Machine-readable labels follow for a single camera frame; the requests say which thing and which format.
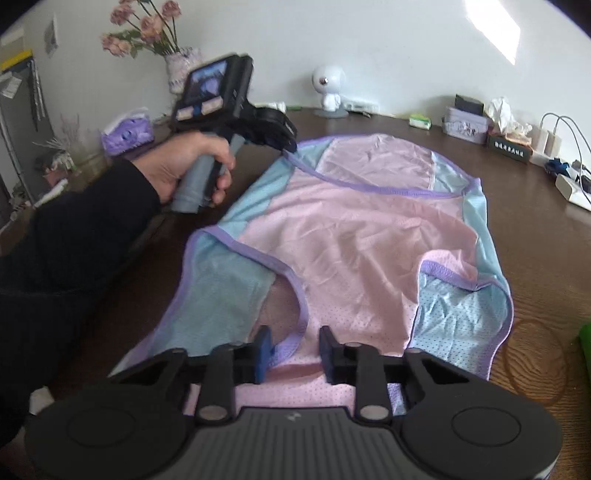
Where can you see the purple tissue pack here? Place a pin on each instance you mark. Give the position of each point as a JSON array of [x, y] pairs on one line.
[[127, 134]]

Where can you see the black power adapter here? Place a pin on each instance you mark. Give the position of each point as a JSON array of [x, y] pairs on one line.
[[468, 105]]

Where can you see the white round security camera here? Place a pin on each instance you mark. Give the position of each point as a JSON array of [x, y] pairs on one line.
[[328, 85]]

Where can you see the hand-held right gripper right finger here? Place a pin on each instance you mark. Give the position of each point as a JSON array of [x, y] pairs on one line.
[[327, 357]]

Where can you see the green rectangular box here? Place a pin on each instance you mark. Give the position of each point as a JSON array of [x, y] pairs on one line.
[[585, 346]]

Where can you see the pink and blue tank top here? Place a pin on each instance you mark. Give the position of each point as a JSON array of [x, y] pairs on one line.
[[360, 240]]

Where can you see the white crumpled tissue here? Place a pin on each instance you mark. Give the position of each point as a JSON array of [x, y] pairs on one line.
[[505, 117]]

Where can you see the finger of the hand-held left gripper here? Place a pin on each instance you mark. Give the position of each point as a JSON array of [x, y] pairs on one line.
[[288, 143]]

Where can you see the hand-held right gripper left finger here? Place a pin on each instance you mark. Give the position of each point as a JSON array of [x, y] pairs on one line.
[[262, 357]]

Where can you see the dark tissue box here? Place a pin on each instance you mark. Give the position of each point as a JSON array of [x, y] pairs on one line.
[[508, 148]]

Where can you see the small white flat box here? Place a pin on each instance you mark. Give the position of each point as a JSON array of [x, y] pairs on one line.
[[361, 107]]

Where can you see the white and purple textured vase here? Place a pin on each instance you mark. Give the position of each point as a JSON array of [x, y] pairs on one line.
[[178, 69]]

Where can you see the white wall charger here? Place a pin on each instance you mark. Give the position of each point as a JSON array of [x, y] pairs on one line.
[[538, 138], [553, 143]]

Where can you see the person's left hand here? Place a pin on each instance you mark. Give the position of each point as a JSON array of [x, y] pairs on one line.
[[178, 157]]

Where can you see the white power strip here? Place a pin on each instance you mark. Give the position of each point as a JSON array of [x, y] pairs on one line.
[[572, 190]]

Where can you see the person's left forearm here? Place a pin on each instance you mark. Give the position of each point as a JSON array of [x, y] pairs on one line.
[[69, 258]]

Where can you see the dried pink rose bouquet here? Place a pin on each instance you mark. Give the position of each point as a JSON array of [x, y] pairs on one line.
[[147, 27]]

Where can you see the grey metal cabinet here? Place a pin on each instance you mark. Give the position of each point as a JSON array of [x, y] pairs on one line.
[[18, 134]]

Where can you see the printed tin box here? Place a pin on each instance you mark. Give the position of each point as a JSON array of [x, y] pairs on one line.
[[465, 125]]

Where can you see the green and white packet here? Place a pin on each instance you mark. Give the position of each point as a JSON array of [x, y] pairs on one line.
[[420, 121]]

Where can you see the dried grass bunch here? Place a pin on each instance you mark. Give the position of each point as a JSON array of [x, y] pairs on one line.
[[62, 147]]

